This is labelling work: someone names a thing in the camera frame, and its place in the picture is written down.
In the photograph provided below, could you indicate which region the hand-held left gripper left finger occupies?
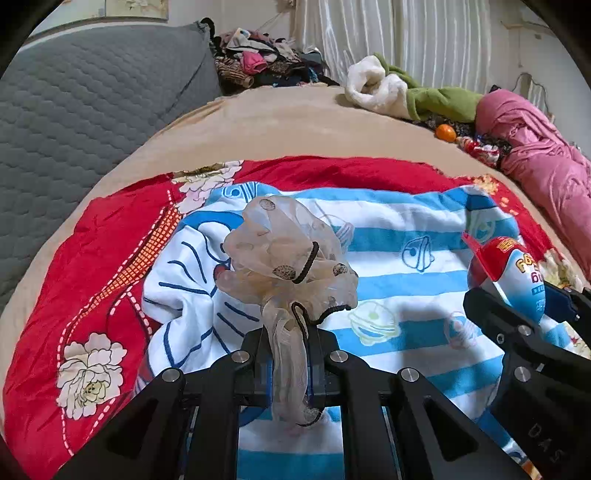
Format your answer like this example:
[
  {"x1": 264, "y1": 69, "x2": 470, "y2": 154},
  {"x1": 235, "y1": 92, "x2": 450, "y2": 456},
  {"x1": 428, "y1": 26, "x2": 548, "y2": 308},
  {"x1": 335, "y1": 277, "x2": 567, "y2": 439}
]
[{"x1": 55, "y1": 329, "x2": 274, "y2": 480}]

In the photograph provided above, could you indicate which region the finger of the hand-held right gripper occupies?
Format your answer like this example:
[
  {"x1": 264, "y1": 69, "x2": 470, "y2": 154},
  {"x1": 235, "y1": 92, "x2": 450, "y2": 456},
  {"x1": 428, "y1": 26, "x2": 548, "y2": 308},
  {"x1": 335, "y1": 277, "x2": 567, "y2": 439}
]
[
  {"x1": 463, "y1": 286, "x2": 562, "y2": 394},
  {"x1": 543, "y1": 281, "x2": 591, "y2": 325}
]

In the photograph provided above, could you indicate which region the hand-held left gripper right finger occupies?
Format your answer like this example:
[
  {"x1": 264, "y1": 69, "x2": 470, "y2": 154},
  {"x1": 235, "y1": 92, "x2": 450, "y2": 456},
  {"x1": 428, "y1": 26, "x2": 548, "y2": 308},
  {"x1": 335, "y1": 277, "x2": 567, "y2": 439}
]
[{"x1": 305, "y1": 327, "x2": 532, "y2": 480}]

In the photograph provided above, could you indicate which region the red white blue snack packet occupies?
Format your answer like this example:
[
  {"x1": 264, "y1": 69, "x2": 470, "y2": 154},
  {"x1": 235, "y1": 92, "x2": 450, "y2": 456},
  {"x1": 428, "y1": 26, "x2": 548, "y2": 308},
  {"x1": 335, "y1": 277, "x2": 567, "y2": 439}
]
[{"x1": 462, "y1": 231, "x2": 548, "y2": 325}]

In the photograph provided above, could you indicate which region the sheer beige hair scrunchie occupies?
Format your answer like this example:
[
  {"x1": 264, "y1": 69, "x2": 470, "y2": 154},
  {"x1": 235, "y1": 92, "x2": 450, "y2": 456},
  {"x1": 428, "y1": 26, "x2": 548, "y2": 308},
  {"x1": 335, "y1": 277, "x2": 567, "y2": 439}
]
[{"x1": 221, "y1": 195, "x2": 360, "y2": 428}]

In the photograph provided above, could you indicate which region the blue striped cartoon blanket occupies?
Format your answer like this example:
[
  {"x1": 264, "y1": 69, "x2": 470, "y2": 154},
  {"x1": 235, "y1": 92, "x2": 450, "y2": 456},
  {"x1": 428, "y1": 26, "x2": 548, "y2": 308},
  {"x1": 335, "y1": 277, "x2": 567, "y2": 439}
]
[{"x1": 134, "y1": 182, "x2": 548, "y2": 480}]

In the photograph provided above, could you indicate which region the pink quilt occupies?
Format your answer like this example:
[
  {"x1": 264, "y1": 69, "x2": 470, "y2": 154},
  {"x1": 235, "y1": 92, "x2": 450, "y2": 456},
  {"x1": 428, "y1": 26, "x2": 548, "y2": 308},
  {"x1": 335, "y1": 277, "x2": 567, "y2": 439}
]
[{"x1": 475, "y1": 89, "x2": 591, "y2": 252}]

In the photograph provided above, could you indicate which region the red snack wrapper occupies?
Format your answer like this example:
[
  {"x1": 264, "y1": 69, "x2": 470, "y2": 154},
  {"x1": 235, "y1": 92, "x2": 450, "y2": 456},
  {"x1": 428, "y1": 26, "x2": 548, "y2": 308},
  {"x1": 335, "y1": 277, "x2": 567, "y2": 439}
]
[{"x1": 457, "y1": 136, "x2": 502, "y2": 168}]

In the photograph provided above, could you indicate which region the dark floral cloth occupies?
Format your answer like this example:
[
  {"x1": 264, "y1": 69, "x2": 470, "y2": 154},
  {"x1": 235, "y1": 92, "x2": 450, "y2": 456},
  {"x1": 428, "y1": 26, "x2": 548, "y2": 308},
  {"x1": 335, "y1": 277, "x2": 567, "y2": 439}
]
[{"x1": 416, "y1": 111, "x2": 511, "y2": 155}]

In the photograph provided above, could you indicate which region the red floral blanket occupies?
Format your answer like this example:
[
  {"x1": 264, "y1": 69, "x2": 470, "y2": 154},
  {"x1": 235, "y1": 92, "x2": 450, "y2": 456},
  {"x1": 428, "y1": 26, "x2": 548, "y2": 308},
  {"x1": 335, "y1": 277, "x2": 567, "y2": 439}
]
[{"x1": 2, "y1": 156, "x2": 591, "y2": 480}]

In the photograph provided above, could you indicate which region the white and green fleece garment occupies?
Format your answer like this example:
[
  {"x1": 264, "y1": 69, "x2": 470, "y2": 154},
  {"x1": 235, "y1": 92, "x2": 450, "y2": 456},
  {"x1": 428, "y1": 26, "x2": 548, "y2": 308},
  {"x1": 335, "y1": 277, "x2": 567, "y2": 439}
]
[{"x1": 345, "y1": 53, "x2": 485, "y2": 123}]

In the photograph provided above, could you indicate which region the beige bed sheet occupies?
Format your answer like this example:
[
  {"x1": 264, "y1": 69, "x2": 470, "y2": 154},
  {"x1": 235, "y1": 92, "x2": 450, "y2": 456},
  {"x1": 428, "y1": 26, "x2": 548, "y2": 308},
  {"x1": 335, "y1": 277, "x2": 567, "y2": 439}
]
[{"x1": 0, "y1": 85, "x2": 591, "y2": 333}]

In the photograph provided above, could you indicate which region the white striped curtain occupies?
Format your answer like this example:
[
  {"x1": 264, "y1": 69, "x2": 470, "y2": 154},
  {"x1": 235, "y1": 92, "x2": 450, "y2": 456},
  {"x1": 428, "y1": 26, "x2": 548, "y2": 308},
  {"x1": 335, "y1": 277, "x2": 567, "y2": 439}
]
[{"x1": 293, "y1": 0, "x2": 494, "y2": 93}]

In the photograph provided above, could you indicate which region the pile of mixed clothes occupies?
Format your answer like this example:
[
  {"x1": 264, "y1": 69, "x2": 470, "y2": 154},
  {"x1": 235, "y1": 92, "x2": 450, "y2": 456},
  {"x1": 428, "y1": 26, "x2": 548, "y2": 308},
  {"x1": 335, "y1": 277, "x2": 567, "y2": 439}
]
[{"x1": 210, "y1": 18, "x2": 343, "y2": 97}]

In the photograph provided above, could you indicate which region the grey quilted cushion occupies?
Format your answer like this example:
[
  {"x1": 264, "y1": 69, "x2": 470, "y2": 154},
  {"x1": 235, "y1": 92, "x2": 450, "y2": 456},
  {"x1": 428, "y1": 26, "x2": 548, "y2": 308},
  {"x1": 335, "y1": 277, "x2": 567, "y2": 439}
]
[{"x1": 0, "y1": 21, "x2": 223, "y2": 315}]

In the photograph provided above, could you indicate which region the floral wall picture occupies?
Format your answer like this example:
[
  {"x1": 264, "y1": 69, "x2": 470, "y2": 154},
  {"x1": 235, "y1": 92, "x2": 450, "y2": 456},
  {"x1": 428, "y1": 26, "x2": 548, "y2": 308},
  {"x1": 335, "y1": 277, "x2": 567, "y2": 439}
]
[{"x1": 108, "y1": 0, "x2": 168, "y2": 22}]

